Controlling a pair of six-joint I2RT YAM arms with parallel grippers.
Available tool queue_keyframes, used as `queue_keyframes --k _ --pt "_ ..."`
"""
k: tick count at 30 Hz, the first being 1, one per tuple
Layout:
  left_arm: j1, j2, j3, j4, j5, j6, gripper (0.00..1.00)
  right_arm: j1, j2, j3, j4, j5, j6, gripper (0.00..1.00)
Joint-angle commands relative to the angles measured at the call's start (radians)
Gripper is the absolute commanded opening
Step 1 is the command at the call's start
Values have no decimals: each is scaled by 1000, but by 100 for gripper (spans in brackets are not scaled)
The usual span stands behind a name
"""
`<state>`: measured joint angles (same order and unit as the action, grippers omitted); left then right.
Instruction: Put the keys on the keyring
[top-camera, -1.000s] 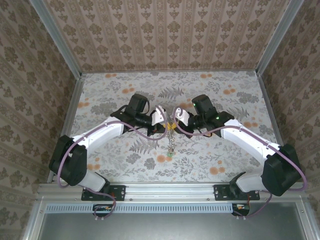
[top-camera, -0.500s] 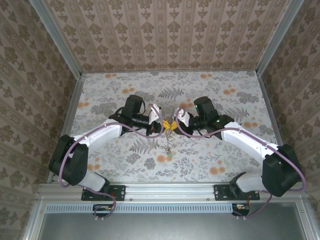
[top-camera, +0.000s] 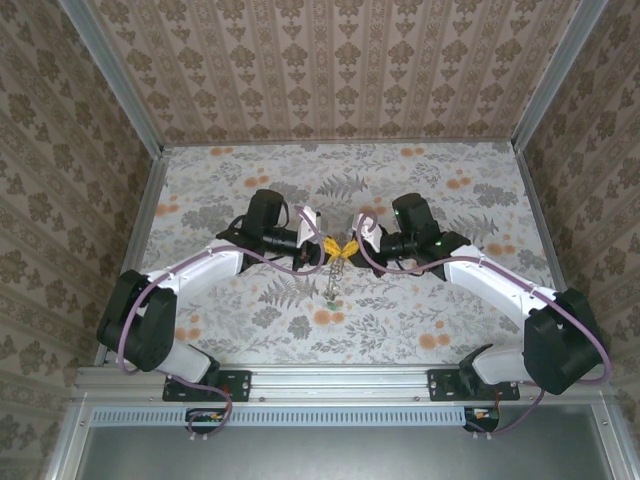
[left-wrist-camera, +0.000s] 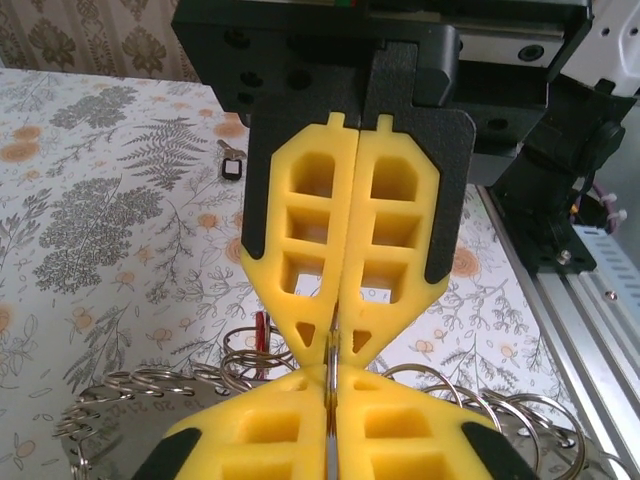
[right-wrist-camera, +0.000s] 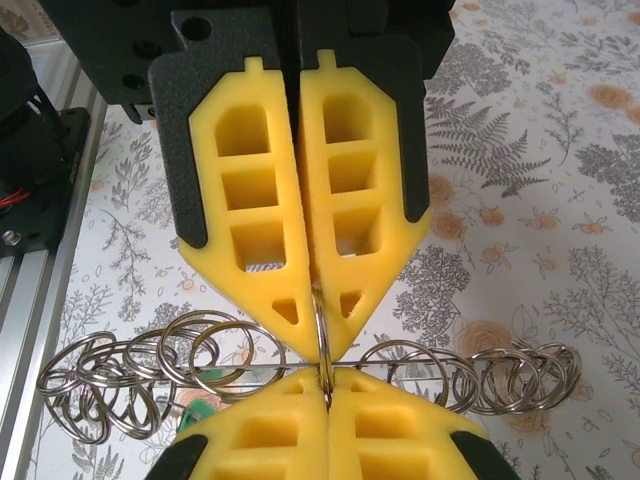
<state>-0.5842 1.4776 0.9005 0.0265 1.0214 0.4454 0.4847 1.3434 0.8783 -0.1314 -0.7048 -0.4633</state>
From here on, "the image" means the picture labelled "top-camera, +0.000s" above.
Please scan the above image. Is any black base electronics module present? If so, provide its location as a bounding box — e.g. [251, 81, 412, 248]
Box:
[463, 405, 502, 434]
[185, 407, 232, 435]

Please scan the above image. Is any grey metal panel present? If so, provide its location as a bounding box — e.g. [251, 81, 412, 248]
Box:
[47, 399, 631, 480]

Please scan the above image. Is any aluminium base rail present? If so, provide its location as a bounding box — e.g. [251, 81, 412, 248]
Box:
[74, 364, 609, 402]

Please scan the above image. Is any aluminium table side rail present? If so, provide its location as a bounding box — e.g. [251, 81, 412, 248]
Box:
[512, 142, 571, 296]
[97, 147, 174, 371]

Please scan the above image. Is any white slotted cable duct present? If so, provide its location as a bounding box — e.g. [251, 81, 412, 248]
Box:
[92, 405, 469, 427]

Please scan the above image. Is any aluminium frame post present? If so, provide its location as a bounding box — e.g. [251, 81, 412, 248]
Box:
[510, 0, 611, 152]
[58, 0, 166, 157]

